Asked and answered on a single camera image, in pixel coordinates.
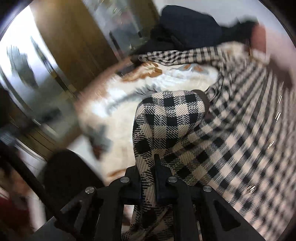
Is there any black beige checked shirt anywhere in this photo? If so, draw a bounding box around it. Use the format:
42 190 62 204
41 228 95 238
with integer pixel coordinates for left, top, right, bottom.
122 47 295 240

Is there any leaf pattern beige blanket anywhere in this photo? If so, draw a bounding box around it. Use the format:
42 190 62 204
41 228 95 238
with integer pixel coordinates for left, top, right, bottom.
69 44 258 181

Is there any wooden glass panel door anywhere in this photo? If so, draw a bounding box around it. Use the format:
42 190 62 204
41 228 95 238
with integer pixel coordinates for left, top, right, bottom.
1 1 159 159

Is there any dark navy garment pile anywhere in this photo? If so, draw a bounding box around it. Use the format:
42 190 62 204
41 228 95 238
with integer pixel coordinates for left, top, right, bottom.
131 5 258 63

